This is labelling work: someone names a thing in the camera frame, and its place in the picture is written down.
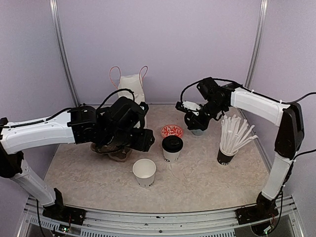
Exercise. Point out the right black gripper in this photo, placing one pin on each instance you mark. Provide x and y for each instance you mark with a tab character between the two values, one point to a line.
200	123

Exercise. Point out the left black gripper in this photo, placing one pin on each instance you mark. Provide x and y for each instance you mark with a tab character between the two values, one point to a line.
144	142

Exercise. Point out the white paper coffee cup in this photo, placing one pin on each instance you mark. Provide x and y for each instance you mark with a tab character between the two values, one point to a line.
170	157

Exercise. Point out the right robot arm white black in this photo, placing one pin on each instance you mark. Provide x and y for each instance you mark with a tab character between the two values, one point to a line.
287	117

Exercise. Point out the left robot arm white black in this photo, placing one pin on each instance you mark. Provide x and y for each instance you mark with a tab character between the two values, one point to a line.
70	126

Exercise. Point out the white paper takeout bag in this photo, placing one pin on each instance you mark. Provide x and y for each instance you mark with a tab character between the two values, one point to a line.
132	82

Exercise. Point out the blue translucent plastic cup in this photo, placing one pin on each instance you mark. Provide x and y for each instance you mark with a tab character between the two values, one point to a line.
197	132

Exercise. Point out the brown cardboard cup carrier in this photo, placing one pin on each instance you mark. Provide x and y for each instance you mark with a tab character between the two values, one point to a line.
113	152

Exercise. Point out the red patterned small bowl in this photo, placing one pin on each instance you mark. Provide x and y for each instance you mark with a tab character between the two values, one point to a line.
171	129

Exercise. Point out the black cup holding straws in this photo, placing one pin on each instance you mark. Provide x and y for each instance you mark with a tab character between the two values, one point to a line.
225	158

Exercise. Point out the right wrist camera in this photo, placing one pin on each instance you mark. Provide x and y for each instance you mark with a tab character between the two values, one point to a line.
207	87

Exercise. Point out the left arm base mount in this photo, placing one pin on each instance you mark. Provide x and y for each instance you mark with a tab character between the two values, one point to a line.
70	215

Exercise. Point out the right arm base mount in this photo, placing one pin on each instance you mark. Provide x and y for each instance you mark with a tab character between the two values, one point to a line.
252	213

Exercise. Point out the right aluminium corner post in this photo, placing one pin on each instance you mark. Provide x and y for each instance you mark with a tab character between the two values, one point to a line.
257	42

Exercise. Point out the aluminium corner post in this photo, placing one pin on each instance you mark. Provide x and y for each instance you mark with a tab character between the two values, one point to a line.
62	50
257	42

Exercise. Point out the left aluminium corner post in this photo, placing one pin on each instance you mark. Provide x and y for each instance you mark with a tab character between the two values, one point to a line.
62	50

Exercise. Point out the aluminium front rail frame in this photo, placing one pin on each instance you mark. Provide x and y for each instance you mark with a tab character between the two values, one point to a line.
224	222

